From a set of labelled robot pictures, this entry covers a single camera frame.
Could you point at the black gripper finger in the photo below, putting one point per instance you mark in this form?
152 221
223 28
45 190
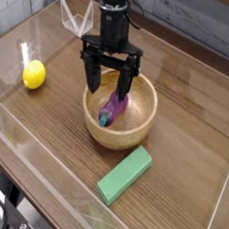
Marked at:
92 72
124 82

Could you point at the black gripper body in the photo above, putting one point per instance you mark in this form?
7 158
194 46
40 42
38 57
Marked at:
111 47

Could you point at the purple toy eggplant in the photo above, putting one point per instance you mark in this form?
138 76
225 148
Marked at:
112 109

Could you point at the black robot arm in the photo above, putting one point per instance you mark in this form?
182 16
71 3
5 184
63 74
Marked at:
111 48

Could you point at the brown wooden bowl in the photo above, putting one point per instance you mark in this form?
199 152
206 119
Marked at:
130 127

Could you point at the yellow lemon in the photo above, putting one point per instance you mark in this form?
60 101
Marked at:
34 74

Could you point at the green rectangular block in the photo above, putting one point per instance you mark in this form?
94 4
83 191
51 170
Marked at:
117 180

